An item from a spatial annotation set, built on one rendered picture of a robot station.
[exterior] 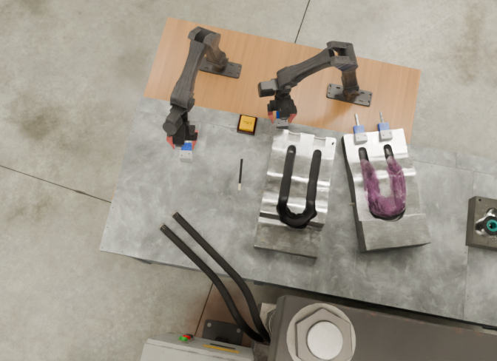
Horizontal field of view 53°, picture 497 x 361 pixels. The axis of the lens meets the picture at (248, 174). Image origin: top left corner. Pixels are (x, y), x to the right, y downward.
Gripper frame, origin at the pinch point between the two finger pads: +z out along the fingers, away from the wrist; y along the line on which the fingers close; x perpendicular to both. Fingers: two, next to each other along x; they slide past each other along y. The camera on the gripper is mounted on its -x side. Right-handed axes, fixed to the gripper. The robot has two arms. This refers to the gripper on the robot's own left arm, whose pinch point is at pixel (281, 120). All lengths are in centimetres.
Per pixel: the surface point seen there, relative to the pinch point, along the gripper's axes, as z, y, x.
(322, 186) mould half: 11.4, 14.3, -28.7
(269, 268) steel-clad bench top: 34, -9, -52
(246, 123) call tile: 0.6, -15.1, 0.5
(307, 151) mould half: 3.7, 9.4, -15.8
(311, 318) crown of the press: -65, -9, -128
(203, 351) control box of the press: -11, -31, -107
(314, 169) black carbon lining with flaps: 8.3, 12.0, -21.8
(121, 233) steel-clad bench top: 26, -69, -37
